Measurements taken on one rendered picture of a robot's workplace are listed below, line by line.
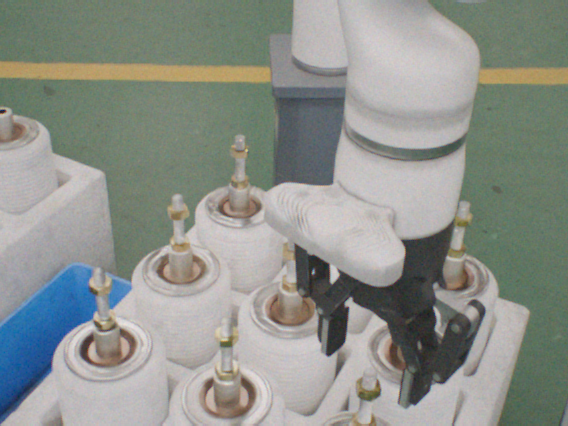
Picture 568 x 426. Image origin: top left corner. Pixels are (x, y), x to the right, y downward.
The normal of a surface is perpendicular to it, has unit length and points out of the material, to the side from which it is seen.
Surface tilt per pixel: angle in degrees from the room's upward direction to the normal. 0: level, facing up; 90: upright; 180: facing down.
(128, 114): 0
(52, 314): 88
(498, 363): 0
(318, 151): 90
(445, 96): 90
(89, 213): 90
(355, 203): 5
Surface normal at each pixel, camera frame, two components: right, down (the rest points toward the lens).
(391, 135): -0.34, 0.56
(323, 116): 0.04, 0.61
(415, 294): -0.67, 0.43
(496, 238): 0.04, -0.79
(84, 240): 0.88, 0.32
